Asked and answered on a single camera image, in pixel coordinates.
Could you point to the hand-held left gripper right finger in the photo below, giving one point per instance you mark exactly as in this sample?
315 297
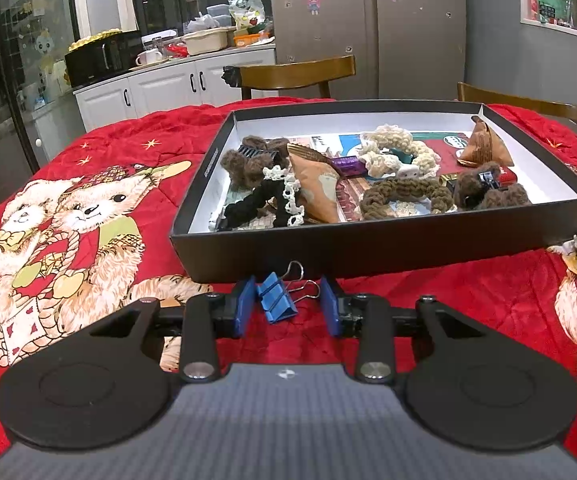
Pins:
332 310

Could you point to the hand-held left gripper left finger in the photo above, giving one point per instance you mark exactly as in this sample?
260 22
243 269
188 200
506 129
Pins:
243 310

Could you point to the blue binder clip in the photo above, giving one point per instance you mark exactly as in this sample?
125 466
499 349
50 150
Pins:
276 297

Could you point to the shallow black cardboard box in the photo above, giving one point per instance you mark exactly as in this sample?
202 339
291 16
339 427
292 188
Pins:
368 250

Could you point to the black scrunchie with white lace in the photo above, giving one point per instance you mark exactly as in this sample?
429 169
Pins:
248 202

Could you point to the brown fuzzy hair clip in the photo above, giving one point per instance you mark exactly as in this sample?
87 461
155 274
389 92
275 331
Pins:
503 196

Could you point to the brown triangular paper packet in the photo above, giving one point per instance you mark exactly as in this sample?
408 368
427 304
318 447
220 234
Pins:
313 185
485 145

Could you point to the red foil bar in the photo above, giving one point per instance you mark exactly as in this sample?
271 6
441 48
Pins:
507 175

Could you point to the olive brown crochet scrunchie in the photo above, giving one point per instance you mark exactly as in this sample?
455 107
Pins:
408 190

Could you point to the brown fuzzy ribbed claw clip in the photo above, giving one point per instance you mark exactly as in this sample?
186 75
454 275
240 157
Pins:
241 167

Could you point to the purple foil candy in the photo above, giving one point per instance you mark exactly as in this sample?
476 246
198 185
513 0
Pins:
348 165

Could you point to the cream crochet scrunchie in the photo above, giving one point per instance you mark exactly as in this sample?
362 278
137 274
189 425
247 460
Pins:
393 142

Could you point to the wooden chair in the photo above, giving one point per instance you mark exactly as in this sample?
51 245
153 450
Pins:
293 72
518 102

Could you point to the red bear printed blanket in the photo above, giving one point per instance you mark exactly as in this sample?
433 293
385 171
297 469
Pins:
118 130

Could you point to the white kitchen cabinet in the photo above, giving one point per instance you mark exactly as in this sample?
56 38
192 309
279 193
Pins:
163 87

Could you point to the red plastic item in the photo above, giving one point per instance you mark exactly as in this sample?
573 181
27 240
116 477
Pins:
176 50

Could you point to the white mug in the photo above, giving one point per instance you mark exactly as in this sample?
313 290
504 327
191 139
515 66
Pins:
148 57

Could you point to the beige plastic basin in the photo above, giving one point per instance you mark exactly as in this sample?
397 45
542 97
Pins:
206 42

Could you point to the orange food container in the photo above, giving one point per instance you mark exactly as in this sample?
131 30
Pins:
253 40

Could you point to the silver refrigerator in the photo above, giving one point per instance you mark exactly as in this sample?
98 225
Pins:
368 35

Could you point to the black microwave oven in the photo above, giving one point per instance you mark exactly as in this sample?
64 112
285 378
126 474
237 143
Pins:
98 60

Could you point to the grey plastic bag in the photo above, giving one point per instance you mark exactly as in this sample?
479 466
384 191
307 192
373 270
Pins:
201 24

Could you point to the white green snack bag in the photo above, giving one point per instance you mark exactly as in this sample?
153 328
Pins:
244 10

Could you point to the girl sticker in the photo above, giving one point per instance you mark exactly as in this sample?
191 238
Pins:
313 4

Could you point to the tray of yellow sweets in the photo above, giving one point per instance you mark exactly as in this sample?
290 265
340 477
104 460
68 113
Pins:
93 39

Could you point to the glass sliding door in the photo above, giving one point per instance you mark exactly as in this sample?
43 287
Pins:
23 60

